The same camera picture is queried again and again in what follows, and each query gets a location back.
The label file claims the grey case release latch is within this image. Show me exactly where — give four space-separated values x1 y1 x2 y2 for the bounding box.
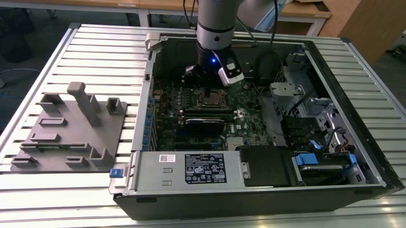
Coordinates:
144 33 160 52

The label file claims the thick black looped cable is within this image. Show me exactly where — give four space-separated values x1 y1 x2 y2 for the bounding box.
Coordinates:
257 50 286 83

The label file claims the black graphics card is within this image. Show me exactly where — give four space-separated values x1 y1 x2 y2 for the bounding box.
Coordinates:
184 118 227 137

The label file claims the wooden cabinet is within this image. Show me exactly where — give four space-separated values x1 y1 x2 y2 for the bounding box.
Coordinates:
318 0 406 66

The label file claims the CPU socket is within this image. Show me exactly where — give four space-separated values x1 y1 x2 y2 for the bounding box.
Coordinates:
195 89 231 109

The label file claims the black PC case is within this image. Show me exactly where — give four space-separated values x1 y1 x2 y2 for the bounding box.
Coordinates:
107 32 406 221

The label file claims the green motherboard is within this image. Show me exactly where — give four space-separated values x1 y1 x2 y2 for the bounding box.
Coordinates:
151 78 277 152

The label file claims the black disk drive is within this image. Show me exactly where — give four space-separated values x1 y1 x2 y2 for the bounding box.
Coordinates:
299 165 347 186

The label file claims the silver CPU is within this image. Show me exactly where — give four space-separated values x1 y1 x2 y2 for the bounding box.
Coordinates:
203 92 220 105

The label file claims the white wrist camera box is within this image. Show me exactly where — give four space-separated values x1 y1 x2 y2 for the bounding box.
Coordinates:
216 60 245 87

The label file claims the black office chair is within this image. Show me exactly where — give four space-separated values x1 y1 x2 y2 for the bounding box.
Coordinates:
0 7 36 64

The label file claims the silver drive cage bracket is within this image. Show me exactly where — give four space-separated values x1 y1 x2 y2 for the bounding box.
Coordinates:
269 82 305 97

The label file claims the blue disk carrier handle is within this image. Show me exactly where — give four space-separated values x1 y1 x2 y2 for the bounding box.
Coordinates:
293 153 319 166

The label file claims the black drive cable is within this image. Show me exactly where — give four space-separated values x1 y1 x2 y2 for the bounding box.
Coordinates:
287 87 317 119

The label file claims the blue power supply latch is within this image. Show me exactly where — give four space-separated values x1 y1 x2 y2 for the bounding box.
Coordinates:
108 168 126 179

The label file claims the metal socket cover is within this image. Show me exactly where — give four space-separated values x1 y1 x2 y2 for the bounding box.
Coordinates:
196 89 229 108

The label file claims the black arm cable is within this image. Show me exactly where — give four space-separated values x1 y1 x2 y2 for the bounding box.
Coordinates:
269 0 279 46

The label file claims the grey parts rack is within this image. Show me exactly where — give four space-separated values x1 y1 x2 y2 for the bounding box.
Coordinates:
9 82 130 173

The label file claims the green RAM stick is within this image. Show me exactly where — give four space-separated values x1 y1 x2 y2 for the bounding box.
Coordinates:
35 144 72 150

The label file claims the coloured power wire bundle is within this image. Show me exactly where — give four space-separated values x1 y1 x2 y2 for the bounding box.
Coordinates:
337 139 354 153

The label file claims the wooden desk white frame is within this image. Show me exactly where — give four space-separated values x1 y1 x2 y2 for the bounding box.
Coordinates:
139 0 333 37
0 0 152 28

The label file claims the silver power supply unit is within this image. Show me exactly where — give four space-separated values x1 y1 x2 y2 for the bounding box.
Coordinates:
126 151 247 193

